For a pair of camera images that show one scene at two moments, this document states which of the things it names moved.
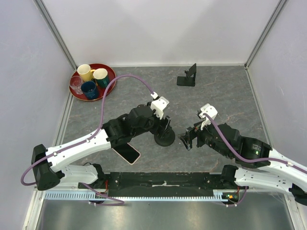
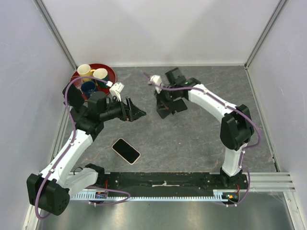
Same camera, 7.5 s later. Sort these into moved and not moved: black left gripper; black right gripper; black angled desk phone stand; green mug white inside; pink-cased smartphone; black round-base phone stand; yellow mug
Moved: black angled desk phone stand; black round-base phone stand; black left gripper; black right gripper
Not moved: yellow mug; pink-cased smartphone; green mug white inside
